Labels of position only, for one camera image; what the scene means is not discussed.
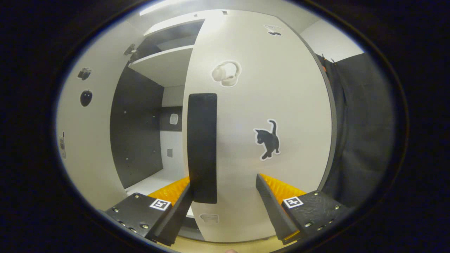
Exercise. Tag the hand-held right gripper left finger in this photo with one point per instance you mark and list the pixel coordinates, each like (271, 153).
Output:
(179, 211)

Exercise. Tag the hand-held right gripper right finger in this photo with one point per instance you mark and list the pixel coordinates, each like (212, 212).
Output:
(270, 207)

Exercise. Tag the white grey cabinet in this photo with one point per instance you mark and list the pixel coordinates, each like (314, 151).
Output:
(137, 133)

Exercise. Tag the white cabinet door camera sticker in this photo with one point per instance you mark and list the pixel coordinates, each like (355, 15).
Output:
(95, 140)

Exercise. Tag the white cabinet door headphone sticker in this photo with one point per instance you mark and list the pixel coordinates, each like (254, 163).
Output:
(288, 88)

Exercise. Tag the metal door hinge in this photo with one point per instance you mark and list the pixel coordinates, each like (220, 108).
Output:
(130, 52)

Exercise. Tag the black backdrop cloth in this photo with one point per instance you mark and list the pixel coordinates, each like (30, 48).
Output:
(365, 133)

